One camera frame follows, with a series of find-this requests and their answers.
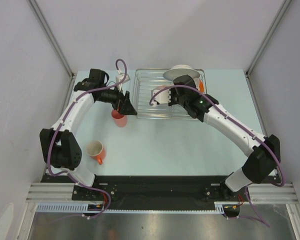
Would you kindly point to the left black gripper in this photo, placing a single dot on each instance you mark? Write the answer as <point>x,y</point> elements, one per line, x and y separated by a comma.
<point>125,107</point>

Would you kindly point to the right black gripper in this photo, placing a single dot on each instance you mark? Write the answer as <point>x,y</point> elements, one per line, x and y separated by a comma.
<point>173,101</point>

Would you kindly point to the pink tumbler cup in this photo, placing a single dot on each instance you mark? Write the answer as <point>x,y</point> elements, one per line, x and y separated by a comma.
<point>119,119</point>

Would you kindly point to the orange white bowl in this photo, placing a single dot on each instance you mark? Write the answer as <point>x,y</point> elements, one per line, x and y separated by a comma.
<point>199,85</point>

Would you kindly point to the white deep plate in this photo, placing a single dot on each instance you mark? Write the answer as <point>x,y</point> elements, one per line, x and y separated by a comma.
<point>180,70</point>

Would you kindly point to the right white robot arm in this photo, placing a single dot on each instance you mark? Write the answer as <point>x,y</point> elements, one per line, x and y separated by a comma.
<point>263,153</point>

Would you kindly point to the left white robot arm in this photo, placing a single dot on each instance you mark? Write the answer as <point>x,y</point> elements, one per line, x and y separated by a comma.
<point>60,149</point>

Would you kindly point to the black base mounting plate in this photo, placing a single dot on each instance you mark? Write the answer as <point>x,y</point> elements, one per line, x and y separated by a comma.
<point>167,193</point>

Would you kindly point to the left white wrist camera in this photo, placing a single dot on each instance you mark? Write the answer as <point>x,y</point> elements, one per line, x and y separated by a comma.
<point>121,79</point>

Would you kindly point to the orange mug with handle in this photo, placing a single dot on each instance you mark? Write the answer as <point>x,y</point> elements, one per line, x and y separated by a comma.
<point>96,150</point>

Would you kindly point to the aluminium frame rail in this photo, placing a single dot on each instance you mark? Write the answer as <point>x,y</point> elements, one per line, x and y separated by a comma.
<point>50,192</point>

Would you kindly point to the white slotted cable duct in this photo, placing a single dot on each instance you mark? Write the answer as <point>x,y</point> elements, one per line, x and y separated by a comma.
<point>86,208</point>

